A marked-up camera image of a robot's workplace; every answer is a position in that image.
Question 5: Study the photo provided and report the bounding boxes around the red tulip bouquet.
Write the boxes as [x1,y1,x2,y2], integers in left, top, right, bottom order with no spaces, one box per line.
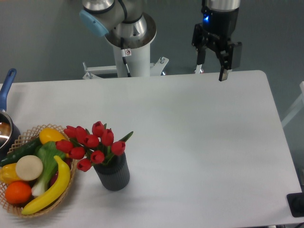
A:
[55,121,133,172]

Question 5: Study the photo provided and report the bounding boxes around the dark grey ribbed vase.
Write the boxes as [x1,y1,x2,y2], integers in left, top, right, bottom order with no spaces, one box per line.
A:
[94,153,130,191]

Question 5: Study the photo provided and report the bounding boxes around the green cucumber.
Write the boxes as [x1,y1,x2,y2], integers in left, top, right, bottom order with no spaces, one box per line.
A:
[0,138,42,167]

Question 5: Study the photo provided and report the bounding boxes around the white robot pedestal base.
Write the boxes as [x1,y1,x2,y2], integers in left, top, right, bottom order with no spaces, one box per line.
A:
[83,44,169,79]

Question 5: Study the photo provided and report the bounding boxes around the beige round bun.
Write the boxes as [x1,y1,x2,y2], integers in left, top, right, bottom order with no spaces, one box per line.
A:
[16,155,43,181]

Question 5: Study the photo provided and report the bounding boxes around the yellow banana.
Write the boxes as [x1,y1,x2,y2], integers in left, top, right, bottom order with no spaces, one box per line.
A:
[21,155,71,215]

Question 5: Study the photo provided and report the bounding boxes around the orange fruit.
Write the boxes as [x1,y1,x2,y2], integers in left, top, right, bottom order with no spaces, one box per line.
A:
[5,181,32,204]

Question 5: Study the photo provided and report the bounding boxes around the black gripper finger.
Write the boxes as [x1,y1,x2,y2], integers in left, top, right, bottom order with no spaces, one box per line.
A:
[191,23,206,65]
[213,40,242,81]

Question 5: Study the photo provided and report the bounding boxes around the yellow bell pepper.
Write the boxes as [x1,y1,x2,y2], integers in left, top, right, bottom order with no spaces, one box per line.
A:
[0,163,22,184]

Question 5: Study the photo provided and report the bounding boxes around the woven wicker basket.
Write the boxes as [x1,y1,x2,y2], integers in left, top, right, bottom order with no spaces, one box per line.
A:
[0,124,77,218]

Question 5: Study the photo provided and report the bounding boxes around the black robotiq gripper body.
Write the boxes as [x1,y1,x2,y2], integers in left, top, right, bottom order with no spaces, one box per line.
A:
[201,6,239,46]

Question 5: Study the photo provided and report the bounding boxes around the black device at table edge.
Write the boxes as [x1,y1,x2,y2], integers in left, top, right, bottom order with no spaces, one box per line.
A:
[286,192,304,218]

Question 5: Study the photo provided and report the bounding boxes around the white frame at right edge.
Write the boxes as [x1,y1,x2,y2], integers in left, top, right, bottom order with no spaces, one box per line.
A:
[281,81,304,128]

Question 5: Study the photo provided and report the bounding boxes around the green bok choy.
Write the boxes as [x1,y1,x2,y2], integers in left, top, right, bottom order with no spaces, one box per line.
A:
[32,141,66,197]

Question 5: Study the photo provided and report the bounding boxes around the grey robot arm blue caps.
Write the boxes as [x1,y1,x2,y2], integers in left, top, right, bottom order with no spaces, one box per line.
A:
[79,0,242,81]

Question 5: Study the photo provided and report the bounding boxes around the blue handled steel pot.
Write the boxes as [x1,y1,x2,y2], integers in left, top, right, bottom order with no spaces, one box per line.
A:
[0,68,20,160]

